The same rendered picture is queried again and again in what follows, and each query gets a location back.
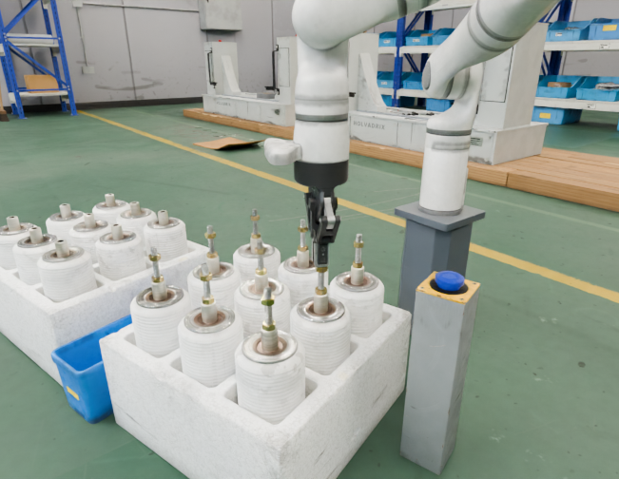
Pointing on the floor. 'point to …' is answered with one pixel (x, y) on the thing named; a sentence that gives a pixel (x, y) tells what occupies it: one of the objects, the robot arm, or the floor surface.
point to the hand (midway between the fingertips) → (320, 252)
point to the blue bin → (87, 373)
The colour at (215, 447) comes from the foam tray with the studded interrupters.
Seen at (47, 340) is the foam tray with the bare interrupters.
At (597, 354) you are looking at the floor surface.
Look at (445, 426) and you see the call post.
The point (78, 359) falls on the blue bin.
